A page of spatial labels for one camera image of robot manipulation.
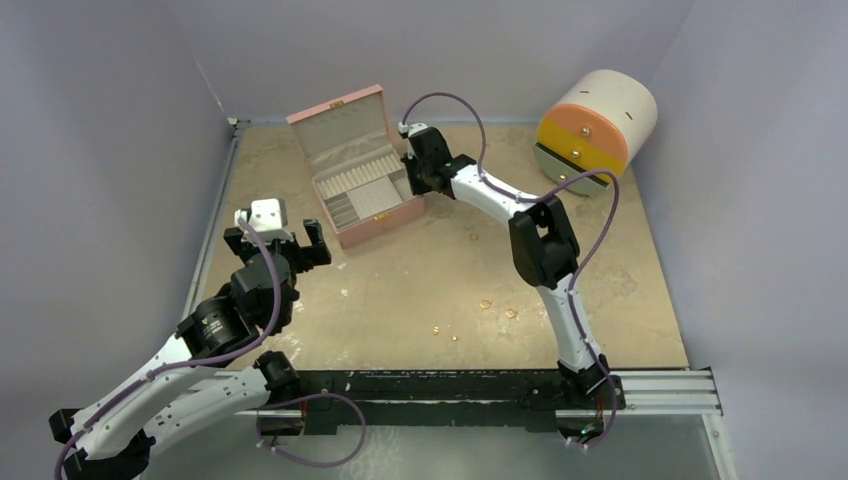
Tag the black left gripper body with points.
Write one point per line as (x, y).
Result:
(292, 247)

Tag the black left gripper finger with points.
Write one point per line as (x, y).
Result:
(317, 253)
(239, 243)

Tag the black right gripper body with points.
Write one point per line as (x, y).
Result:
(418, 168)

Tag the pink jewelry box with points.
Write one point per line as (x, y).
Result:
(356, 170)

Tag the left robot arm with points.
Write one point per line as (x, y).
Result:
(117, 436)

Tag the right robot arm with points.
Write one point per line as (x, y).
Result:
(543, 245)

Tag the round drawer organizer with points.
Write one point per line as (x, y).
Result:
(600, 123)

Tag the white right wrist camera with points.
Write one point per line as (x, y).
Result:
(405, 130)

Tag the aluminium frame rail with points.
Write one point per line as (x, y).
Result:
(216, 210)

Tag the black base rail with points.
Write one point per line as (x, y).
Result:
(537, 400)

